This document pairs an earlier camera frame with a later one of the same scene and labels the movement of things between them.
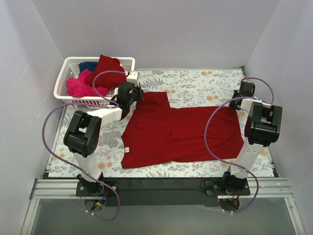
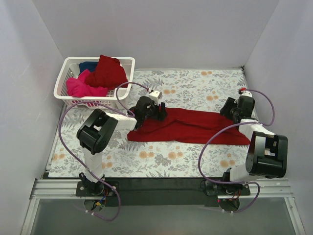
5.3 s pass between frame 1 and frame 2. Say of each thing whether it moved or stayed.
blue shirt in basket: stayed
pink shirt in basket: stayed
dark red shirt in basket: stayed
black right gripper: moved
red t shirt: moved
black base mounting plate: stayed
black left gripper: moved
